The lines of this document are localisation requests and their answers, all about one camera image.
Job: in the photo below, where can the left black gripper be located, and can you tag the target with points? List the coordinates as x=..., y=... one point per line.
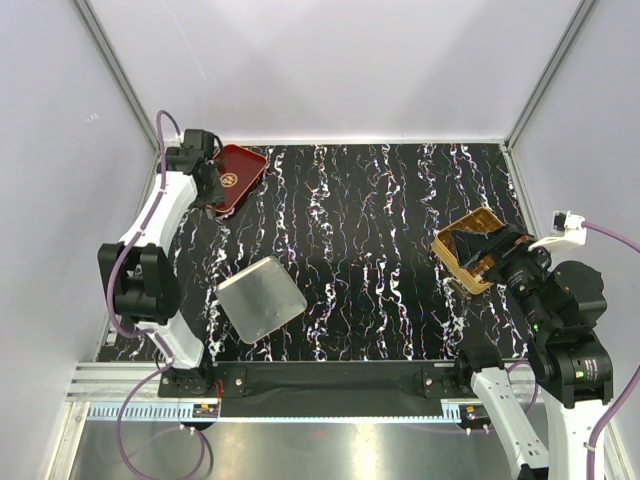
x=216, y=195

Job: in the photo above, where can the aluminium frame rail front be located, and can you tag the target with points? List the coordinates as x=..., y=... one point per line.
x=231, y=411

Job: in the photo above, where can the right aluminium corner post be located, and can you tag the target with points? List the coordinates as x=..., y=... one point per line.
x=568, y=38

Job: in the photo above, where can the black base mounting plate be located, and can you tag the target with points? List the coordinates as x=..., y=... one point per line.
x=358, y=384

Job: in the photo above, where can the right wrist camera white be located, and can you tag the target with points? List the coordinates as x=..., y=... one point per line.
x=567, y=232

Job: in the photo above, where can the left aluminium corner post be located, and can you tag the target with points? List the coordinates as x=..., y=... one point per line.
x=109, y=57

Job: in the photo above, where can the silver square tin lid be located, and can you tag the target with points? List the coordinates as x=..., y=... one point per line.
x=260, y=299

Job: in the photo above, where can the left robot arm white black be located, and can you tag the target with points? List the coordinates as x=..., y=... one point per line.
x=142, y=292

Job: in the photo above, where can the aluminium corner post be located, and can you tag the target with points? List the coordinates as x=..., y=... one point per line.
x=109, y=57
x=568, y=38

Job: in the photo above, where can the red lacquer tray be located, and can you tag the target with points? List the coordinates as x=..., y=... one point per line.
x=240, y=169

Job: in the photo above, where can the gold chocolate box tray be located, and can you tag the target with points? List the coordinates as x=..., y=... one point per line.
x=481, y=220

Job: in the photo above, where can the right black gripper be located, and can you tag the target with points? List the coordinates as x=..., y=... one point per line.
x=506, y=244

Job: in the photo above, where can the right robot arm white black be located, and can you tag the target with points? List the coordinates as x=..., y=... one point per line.
x=561, y=304

